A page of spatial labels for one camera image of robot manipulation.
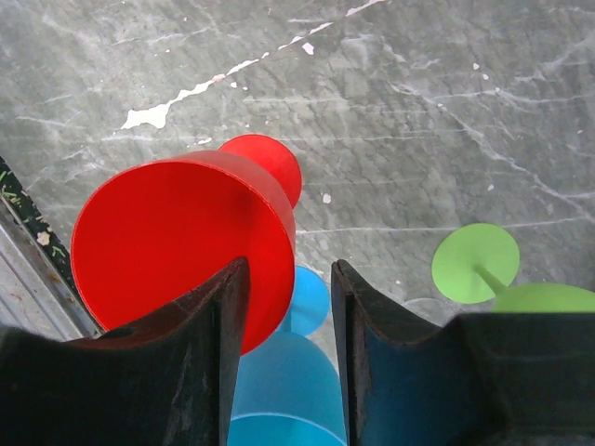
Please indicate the green plastic wine glass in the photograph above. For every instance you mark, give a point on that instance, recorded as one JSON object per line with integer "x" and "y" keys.
{"x": 478, "y": 263}

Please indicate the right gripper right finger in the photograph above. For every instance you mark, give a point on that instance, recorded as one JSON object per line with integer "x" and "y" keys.
{"x": 481, "y": 378}

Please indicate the blue plastic wine glass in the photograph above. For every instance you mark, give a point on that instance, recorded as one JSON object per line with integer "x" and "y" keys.
{"x": 287, "y": 390}

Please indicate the aluminium frame rail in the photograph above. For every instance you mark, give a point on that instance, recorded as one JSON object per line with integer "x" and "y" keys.
{"x": 38, "y": 294}

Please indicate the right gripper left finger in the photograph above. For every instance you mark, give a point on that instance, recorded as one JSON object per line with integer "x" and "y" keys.
{"x": 167, "y": 378}

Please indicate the red plastic wine glass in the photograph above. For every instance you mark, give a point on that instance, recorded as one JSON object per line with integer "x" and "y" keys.
{"x": 157, "y": 230}

